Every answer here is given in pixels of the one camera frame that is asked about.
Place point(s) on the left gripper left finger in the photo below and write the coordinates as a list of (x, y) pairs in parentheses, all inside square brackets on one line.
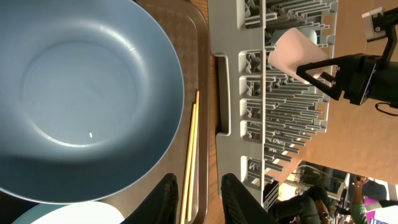
[(160, 206)]

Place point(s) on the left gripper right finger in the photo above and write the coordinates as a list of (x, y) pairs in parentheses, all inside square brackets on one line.
[(238, 204)]

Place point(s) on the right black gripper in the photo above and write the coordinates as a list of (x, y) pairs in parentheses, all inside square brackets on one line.
[(360, 76)]

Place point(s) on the pink cup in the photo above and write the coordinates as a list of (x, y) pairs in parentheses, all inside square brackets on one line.
[(287, 59)]

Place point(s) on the light blue rice bowl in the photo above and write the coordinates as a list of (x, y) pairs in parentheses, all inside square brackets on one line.
[(84, 212)]

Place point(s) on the light blue cup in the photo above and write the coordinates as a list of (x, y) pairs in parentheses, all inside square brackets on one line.
[(294, 37)]

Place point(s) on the grey dishwasher rack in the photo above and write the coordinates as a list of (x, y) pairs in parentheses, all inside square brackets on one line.
[(266, 115)]

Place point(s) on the wooden chopstick left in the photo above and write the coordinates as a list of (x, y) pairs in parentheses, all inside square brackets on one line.
[(188, 166)]

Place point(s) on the dark blue plate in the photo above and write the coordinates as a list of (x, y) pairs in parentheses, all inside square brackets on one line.
[(92, 95)]

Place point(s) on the brown serving tray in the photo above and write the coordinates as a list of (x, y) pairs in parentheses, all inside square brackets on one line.
[(187, 29)]

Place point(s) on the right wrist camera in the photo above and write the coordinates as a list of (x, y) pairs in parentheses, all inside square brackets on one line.
[(377, 22)]

